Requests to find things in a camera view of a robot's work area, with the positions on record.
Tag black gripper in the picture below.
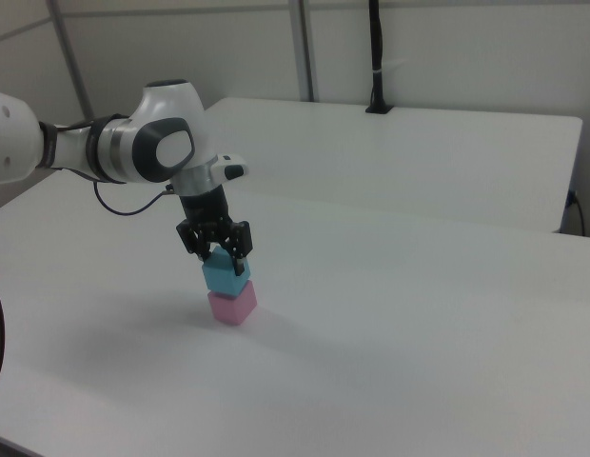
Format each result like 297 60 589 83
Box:
175 186 254 278

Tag blue cube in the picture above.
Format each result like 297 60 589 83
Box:
201 246 252 296

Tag pink cube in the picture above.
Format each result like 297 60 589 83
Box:
207 280 257 328

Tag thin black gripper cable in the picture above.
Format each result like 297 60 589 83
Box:
92 182 176 216

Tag grey partition frame post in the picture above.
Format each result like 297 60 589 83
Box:
46 0 95 126
288 0 321 102

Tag black camera stand pole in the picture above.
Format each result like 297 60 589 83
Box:
364 0 395 115

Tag black cable under table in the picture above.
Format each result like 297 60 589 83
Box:
566 189 587 235

